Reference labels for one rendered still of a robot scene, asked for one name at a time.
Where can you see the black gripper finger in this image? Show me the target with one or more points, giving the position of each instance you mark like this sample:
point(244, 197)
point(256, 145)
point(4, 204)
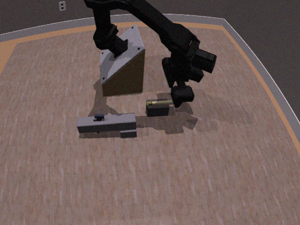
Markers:
point(170, 82)
point(177, 104)

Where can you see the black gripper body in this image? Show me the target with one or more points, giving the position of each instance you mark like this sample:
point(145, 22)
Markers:
point(176, 72)

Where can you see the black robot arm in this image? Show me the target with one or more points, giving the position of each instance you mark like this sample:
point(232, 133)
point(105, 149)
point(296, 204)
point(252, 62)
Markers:
point(181, 42)

